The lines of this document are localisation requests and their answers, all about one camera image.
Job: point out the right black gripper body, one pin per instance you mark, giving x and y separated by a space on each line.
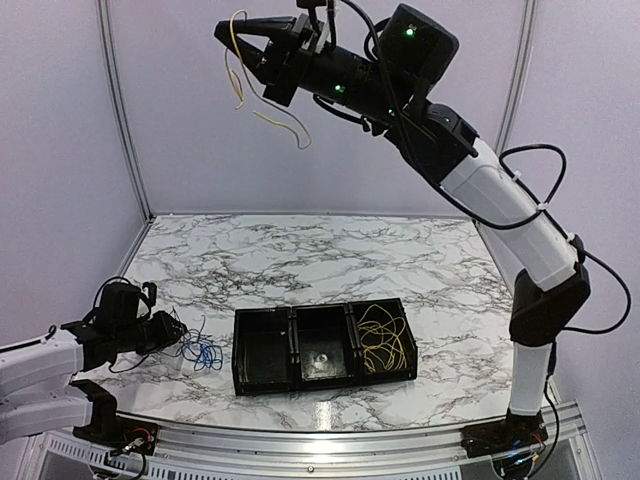
286 75

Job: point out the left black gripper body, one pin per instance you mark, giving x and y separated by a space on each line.
154 340

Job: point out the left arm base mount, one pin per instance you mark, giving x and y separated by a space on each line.
123 432

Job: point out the black three-compartment tray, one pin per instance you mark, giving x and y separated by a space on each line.
322 347

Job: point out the left aluminium corner post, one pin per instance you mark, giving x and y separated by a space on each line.
116 95

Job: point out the right aluminium corner post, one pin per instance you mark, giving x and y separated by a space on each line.
519 74

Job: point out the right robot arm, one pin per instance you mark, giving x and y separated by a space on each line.
388 88

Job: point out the aluminium front rail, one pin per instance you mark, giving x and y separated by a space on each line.
185 451

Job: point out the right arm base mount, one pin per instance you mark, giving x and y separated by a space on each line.
501 436

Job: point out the aluminium corner post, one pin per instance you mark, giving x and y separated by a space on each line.
116 95
519 74

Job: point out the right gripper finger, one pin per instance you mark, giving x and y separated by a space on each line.
254 60
273 28

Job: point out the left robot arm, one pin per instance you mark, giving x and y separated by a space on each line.
39 388

